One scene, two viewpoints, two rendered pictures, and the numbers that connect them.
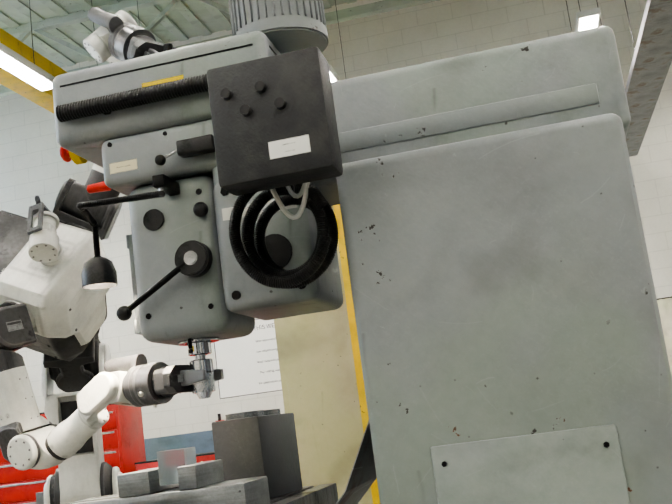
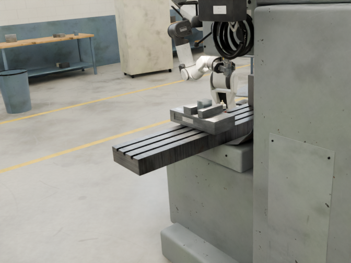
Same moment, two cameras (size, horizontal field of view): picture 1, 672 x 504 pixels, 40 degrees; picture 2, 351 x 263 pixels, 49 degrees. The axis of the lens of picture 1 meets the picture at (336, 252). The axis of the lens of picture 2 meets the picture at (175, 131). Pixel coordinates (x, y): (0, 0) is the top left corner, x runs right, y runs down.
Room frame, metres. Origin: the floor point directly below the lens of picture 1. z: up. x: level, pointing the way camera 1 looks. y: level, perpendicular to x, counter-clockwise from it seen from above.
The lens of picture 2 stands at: (0.16, -0.83, 1.63)
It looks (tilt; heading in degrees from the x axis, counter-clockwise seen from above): 20 degrees down; 41
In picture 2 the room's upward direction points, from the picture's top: 4 degrees counter-clockwise
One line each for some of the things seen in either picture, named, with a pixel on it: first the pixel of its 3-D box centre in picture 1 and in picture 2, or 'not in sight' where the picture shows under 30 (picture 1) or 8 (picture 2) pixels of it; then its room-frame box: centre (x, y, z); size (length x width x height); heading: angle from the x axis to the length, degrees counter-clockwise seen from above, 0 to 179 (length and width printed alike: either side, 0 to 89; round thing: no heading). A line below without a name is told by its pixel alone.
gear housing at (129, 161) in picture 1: (199, 162); not in sight; (1.89, 0.26, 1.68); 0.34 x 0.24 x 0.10; 78
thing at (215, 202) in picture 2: not in sight; (226, 195); (1.90, 0.32, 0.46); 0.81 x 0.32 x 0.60; 78
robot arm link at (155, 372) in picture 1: (168, 382); (220, 66); (1.95, 0.38, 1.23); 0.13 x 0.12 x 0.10; 150
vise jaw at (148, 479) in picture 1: (150, 480); (197, 107); (1.74, 0.39, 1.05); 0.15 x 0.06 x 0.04; 170
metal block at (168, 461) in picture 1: (177, 465); (204, 105); (1.73, 0.34, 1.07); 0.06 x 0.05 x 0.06; 170
